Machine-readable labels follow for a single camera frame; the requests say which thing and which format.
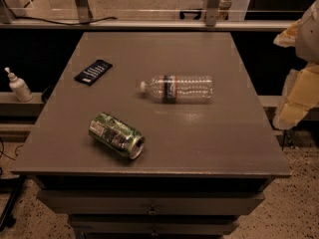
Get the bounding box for black snack packet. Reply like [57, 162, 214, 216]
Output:
[74, 60, 113, 86]

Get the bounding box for metal frame post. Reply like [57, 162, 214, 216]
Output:
[75, 0, 93, 24]
[205, 0, 220, 27]

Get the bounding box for black cable on ledge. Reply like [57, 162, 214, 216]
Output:
[0, 0, 118, 26]

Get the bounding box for green soda can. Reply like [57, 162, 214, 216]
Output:
[89, 113, 145, 159]

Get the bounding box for right metal frame post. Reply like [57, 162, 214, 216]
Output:
[205, 0, 220, 27]

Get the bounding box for left metal frame post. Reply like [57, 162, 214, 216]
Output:
[75, 0, 93, 24]

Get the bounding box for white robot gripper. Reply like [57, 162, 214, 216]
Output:
[272, 0, 319, 130]

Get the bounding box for grey drawer cabinet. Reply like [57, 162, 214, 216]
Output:
[13, 32, 290, 239]

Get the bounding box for clear plastic water bottle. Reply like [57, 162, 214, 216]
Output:
[140, 75, 213, 104]

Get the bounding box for white pump dispenser bottle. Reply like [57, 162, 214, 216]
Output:
[5, 67, 33, 103]

